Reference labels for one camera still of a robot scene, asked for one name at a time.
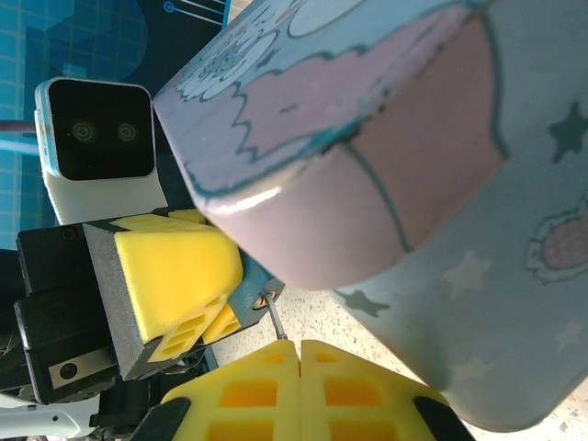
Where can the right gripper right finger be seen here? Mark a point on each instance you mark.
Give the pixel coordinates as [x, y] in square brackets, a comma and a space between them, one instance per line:
[367, 404]

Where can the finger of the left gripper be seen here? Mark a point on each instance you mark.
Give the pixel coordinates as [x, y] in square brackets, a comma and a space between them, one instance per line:
[174, 275]
[222, 324]

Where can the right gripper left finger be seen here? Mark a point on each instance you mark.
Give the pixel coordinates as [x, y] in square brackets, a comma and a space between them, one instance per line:
[248, 404]

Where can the small teal padlock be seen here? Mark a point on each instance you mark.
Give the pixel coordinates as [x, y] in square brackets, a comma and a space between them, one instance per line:
[250, 294]

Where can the small metal key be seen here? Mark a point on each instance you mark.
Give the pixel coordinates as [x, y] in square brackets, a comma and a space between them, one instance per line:
[277, 319]

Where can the pastel cartoon tin box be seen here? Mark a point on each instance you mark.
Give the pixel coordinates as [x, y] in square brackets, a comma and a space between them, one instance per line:
[367, 184]

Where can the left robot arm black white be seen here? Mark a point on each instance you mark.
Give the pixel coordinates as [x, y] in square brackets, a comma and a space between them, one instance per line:
[37, 413]

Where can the white and black camera module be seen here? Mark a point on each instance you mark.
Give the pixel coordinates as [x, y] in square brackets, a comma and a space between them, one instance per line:
[101, 133]

